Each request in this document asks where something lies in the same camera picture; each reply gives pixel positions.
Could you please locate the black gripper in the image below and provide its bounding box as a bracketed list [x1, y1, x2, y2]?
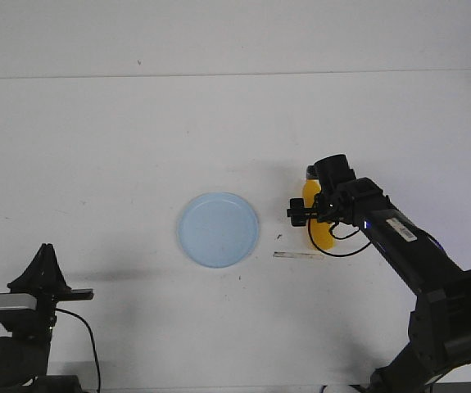
[287, 192, 344, 226]
[6, 243, 94, 318]

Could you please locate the yellow corn cob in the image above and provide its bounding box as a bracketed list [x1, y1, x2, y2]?
[302, 178, 334, 251]

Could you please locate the light blue round plate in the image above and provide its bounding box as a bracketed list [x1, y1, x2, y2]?
[177, 192, 260, 269]

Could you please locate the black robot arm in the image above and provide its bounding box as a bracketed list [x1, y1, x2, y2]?
[0, 243, 93, 392]
[287, 154, 471, 392]

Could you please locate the clear tape strip on table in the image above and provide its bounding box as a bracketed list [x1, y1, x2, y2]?
[273, 251, 324, 260]

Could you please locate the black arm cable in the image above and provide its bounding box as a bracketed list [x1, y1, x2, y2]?
[307, 216, 372, 258]
[54, 308, 102, 390]

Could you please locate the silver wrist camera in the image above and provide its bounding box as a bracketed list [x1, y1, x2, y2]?
[0, 293, 38, 322]

